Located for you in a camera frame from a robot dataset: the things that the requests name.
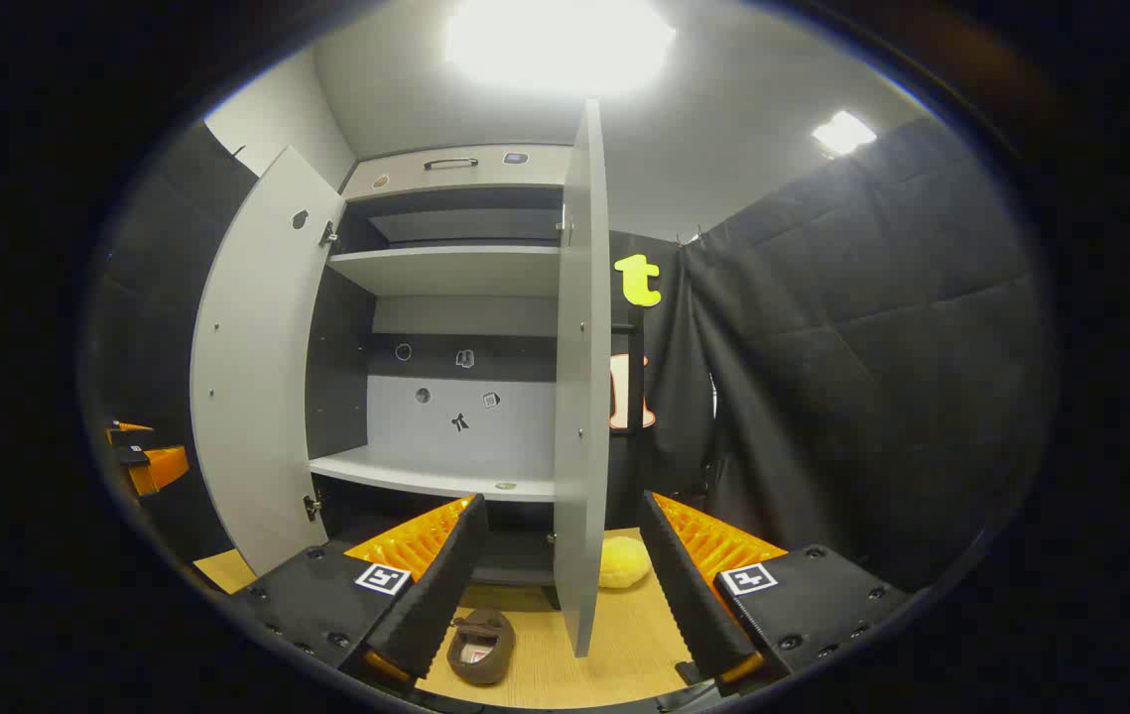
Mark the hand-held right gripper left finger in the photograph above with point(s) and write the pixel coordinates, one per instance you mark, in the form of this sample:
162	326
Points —
426	595

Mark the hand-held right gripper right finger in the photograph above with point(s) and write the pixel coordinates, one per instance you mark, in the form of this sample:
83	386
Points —
698	605

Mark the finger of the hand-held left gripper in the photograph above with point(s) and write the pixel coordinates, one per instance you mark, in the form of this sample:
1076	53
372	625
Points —
130	441
160	468

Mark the brown shoe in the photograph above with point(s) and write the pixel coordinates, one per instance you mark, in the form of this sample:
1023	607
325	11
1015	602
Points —
480	654

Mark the grey cabinet door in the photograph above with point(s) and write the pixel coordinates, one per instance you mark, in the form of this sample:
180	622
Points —
579	397
257	397

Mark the grey shoe cabinet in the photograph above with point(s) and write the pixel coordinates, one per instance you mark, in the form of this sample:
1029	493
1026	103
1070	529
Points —
455	270

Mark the yellow plush toy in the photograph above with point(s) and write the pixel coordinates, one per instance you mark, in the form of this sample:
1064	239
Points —
622	565

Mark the black backdrop cloth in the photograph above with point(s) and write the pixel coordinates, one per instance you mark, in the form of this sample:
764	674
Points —
872	347

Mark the small ceiling light panel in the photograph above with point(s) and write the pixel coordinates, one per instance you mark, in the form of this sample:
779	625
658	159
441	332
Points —
842	132

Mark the large ceiling light panel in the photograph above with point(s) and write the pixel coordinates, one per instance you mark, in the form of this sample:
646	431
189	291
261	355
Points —
560	45

